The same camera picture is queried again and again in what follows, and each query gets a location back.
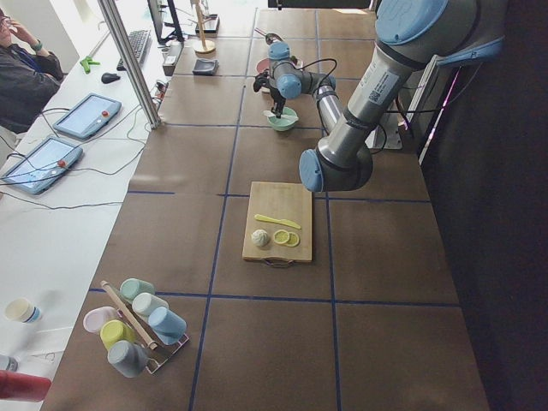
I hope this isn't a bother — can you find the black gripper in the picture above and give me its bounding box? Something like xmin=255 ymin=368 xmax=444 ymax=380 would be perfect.
xmin=270 ymin=87 xmax=286 ymax=112

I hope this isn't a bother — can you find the white plastic spoon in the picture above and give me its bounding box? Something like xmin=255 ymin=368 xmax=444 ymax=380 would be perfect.
xmin=262 ymin=110 xmax=279 ymax=118

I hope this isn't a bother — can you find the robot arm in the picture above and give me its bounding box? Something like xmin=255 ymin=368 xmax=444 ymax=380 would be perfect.
xmin=299 ymin=0 xmax=508 ymax=192
xmin=267 ymin=41 xmax=343 ymax=132

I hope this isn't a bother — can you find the mint green bowl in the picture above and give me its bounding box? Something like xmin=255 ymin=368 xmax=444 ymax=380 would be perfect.
xmin=266 ymin=107 xmax=299 ymax=132

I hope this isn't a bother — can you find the pink bowl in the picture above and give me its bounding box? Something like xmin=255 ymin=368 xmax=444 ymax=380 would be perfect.
xmin=256 ymin=58 xmax=270 ymax=73

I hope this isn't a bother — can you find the grey folded cloth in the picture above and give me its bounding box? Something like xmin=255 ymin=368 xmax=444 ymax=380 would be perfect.
xmin=192 ymin=58 xmax=219 ymax=76

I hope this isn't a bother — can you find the wooden mug tree stand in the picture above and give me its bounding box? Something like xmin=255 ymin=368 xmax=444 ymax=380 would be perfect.
xmin=192 ymin=0 xmax=216 ymax=55

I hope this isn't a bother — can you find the yellow plastic knife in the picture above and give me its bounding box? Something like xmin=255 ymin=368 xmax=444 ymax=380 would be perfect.
xmin=253 ymin=214 xmax=301 ymax=229

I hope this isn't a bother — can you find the wooden cutting board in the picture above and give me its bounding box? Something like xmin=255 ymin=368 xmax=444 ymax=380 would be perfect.
xmin=242 ymin=182 xmax=313 ymax=263

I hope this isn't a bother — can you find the lemon slice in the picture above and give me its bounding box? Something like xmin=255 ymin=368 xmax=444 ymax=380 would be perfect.
xmin=285 ymin=232 xmax=301 ymax=247
xmin=273 ymin=229 xmax=289 ymax=245

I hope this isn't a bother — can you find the black keyboard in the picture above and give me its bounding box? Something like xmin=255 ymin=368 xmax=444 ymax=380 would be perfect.
xmin=128 ymin=29 xmax=151 ymax=66

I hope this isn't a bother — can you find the black computer mouse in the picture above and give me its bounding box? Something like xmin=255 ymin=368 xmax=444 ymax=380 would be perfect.
xmin=101 ymin=73 xmax=121 ymax=84

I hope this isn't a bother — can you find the teach pendant far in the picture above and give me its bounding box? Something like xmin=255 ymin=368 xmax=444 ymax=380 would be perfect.
xmin=53 ymin=93 xmax=122 ymax=140

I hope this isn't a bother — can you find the teach pendant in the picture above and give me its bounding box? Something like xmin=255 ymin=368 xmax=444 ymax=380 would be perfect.
xmin=1 ymin=134 xmax=83 ymax=195
xmin=53 ymin=93 xmax=122 ymax=140

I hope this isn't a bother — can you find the green clamp tool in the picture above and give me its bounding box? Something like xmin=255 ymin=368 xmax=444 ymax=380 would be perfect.
xmin=80 ymin=56 xmax=100 ymax=74

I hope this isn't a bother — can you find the green cup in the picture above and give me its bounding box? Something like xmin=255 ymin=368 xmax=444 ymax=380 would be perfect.
xmin=119 ymin=277 xmax=156 ymax=303

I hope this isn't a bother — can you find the white cup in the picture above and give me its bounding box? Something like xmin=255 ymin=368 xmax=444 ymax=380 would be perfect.
xmin=132 ymin=292 xmax=169 ymax=321

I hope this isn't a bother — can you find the teach pendant near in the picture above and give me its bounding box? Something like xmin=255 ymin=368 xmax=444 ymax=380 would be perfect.
xmin=1 ymin=134 xmax=83 ymax=195

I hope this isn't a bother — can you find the seated person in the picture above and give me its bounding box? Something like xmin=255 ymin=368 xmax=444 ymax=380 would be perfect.
xmin=1 ymin=14 xmax=64 ymax=134

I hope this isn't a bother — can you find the blue cup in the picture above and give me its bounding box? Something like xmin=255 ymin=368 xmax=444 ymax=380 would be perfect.
xmin=148 ymin=307 xmax=187 ymax=345

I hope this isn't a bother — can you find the metal cup rack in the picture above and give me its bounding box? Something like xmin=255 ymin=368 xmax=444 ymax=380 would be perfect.
xmin=139 ymin=334 xmax=190 ymax=374

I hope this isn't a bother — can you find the yellow cup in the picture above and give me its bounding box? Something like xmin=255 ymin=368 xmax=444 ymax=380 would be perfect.
xmin=99 ymin=319 xmax=136 ymax=350

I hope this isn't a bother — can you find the pink cup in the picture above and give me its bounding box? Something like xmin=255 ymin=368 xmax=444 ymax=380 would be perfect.
xmin=82 ymin=306 xmax=118 ymax=334

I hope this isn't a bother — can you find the grey cup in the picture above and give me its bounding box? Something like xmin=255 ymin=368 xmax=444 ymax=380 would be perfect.
xmin=107 ymin=340 xmax=148 ymax=378

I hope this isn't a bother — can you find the paper cup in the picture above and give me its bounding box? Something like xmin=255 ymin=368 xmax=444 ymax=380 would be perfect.
xmin=4 ymin=298 xmax=42 ymax=324

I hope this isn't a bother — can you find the red bottle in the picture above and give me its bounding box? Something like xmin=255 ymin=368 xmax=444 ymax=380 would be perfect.
xmin=1 ymin=370 xmax=51 ymax=402

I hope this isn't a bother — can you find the aluminium frame post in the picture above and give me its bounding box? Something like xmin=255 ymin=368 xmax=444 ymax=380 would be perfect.
xmin=98 ymin=0 xmax=161 ymax=129

